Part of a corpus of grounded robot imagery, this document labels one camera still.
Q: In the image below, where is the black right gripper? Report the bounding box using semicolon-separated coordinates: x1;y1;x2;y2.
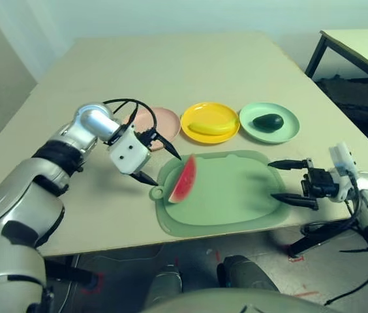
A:
267;158;340;211

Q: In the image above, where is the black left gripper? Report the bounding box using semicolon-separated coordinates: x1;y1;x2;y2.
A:
129;128;183;187

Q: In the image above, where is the watermelon slice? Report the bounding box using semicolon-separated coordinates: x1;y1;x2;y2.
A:
168;155;198;204

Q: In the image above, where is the yellow banana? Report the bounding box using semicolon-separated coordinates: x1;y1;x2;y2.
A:
188;117;239;135

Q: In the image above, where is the dark green avocado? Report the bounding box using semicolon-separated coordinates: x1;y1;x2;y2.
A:
253;113;284;131

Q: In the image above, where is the pink plate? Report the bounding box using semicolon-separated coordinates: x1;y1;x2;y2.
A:
121;106;181;153

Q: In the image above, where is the mint green plate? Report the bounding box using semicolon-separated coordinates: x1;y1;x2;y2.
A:
238;102;301;145

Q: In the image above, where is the black table leg bar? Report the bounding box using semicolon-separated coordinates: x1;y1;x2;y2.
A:
288;224;364;258
45;257;105;288

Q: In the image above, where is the green silicone mat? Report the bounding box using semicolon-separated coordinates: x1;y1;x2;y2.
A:
149;149;294;238

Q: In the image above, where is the yellow plate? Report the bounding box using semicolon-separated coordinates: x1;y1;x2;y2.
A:
180;102;241;144

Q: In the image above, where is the grey robot right leg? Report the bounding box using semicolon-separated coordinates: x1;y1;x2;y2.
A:
217;254;279;293

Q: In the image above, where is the grey robot leg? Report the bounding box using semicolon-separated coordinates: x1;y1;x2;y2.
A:
146;264;183;307
217;254;279;293

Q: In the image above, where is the red floor tape strip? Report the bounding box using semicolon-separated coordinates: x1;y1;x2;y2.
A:
293;290;319;299

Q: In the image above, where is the grey robot left leg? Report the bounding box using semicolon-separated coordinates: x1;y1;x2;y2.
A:
146;264;183;307

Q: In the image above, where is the grey robot torso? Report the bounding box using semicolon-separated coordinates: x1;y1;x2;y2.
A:
144;286;338;313

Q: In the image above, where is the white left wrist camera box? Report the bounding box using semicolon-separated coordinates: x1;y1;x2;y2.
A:
107;129;151;175

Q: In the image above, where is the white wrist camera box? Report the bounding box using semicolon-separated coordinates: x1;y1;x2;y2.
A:
329;142;358;201
107;129;151;175

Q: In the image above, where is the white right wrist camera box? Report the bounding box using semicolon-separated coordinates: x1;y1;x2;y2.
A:
329;142;358;201

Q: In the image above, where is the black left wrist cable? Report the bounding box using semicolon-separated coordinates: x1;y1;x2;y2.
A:
101;97;157;138

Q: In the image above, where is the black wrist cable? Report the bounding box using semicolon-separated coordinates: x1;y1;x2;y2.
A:
301;177;363;235
101;97;157;138

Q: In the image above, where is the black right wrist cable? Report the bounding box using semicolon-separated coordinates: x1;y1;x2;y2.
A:
301;177;363;235

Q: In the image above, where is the black hanging body cable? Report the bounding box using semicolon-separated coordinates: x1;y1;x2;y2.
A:
324;260;368;306

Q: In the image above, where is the side table with black frame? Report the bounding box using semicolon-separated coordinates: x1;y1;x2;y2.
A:
304;29;368;85

